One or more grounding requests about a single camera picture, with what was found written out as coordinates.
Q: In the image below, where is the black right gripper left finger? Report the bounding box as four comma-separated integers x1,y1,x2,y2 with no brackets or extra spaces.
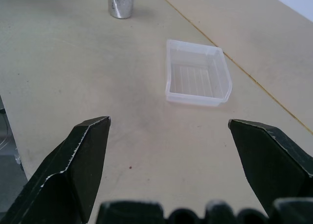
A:
0,116,112,224

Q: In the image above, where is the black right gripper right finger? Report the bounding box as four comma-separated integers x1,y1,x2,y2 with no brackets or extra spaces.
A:
227,119,313,219

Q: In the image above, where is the clear plastic square tray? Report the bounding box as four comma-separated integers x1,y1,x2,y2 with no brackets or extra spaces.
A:
165,39,233,107

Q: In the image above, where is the silver metal cylinder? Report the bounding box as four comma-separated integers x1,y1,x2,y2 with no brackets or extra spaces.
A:
107,0,136,20

